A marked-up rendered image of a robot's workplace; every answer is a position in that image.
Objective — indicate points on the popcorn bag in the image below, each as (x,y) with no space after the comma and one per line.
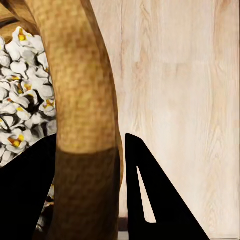
(89,158)

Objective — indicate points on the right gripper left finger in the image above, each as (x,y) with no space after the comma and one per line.
(25,183)

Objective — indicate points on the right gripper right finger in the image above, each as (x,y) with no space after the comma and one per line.
(174,219)

